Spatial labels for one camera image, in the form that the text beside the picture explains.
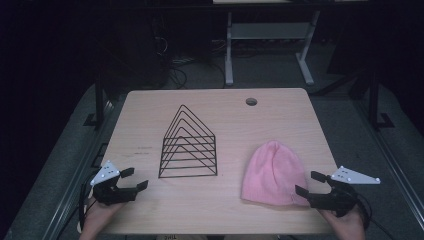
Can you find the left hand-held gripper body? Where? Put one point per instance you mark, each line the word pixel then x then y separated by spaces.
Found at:
pixel 108 195

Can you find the white metal desk frame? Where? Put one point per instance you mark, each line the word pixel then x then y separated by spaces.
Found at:
pixel 266 31

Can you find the black metal stand post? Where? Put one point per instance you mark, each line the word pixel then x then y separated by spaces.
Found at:
pixel 99 103
pixel 373 100

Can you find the person's left hand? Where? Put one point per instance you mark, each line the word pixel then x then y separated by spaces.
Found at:
pixel 100 216

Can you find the person's right hand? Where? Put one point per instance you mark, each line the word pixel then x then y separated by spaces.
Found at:
pixel 346 226

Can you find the pink knitted beanie hat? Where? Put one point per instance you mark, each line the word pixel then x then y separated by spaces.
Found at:
pixel 273 175

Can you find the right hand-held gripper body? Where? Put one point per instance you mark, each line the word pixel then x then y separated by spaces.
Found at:
pixel 336 198

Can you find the aluminium frame rail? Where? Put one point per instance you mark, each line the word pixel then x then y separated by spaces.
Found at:
pixel 400 171
pixel 74 191

